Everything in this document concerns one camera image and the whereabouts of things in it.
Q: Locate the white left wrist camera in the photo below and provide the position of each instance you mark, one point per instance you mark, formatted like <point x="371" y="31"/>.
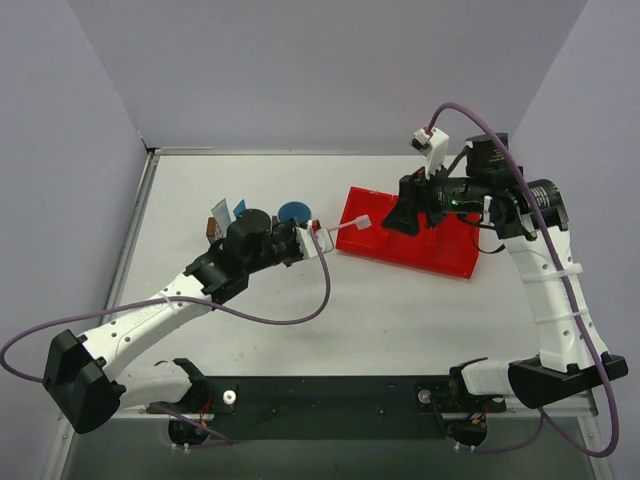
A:
<point x="313" y="238"/>

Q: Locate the white toothpaste tube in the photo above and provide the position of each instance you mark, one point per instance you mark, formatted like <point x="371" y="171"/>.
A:
<point x="221" y="213"/>

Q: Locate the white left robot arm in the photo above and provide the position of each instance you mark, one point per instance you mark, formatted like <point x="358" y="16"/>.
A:
<point x="211" y="280"/>

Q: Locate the white pink toothbrush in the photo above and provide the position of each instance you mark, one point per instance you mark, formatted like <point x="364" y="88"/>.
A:
<point x="361" y="222"/>

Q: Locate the blue toothpaste tube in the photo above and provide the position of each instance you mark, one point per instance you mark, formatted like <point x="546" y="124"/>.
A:
<point x="239" y="208"/>

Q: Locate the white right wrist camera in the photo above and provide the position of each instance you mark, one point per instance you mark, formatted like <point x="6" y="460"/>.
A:
<point x="433" y="144"/>

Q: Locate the brown wooden block stand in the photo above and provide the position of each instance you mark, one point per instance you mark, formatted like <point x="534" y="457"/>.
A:
<point x="213" y="231"/>

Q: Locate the blue plastic cup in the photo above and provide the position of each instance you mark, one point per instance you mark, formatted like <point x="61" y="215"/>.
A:
<point x="294" y="210"/>

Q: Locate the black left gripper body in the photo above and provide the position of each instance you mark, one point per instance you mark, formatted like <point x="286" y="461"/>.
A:
<point x="291" y="240"/>

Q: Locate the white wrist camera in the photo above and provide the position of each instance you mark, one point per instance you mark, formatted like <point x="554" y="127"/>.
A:
<point x="313" y="238"/>
<point x="433" y="144"/>

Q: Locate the aluminium front rail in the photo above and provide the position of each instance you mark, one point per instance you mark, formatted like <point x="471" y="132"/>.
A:
<point x="575" y="405"/>

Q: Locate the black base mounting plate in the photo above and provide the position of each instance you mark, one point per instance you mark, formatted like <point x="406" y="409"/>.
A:
<point x="325" y="408"/>

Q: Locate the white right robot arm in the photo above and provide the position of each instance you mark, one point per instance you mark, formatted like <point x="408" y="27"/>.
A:
<point x="531" y="221"/>

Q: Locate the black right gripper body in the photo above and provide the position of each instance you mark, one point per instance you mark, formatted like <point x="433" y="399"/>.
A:
<point x="413" y="195"/>

